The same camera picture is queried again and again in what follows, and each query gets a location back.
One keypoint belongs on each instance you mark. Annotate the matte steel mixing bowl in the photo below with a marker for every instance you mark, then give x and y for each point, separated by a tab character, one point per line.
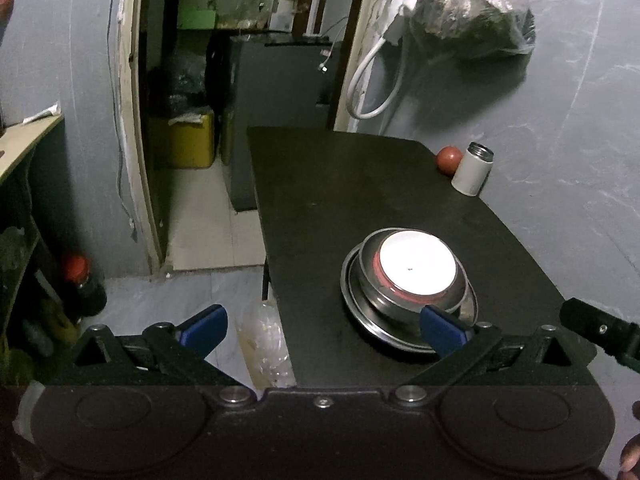
372	241

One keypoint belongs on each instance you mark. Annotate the red round ball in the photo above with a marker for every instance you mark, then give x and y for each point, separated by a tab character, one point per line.
448	160

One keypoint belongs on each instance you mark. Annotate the dark grey cabinet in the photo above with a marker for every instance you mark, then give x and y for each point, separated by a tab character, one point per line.
275	80

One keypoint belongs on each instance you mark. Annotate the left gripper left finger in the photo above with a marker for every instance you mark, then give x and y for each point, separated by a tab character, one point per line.
181	351

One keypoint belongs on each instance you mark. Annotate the clear plastic bag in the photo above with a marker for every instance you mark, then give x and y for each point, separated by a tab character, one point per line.
262	341

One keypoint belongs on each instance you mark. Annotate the person's hand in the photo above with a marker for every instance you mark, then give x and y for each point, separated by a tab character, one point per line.
630	460

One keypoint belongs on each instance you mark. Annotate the green box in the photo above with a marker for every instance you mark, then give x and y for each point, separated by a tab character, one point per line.
196	19

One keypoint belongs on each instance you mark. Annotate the yellow plastic container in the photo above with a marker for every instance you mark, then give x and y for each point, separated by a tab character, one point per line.
190	141

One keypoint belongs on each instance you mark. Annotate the small white red-rimmed bowl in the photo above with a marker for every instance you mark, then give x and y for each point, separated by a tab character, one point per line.
417	265

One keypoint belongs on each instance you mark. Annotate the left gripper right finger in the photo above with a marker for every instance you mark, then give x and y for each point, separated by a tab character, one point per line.
460	346

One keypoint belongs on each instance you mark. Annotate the red-capped dark bottle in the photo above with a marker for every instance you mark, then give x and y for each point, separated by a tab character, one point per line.
85	295

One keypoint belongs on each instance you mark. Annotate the wide steel plate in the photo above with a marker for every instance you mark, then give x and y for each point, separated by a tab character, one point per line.
392	323

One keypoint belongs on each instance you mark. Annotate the white steel thermos jar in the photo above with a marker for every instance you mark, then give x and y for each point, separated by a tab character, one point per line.
473	169

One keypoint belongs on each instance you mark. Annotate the hanging plastic bag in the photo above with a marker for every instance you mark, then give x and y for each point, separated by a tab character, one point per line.
473	29

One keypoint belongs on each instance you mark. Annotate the wooden side shelf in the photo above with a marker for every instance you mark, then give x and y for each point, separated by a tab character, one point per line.
19	140

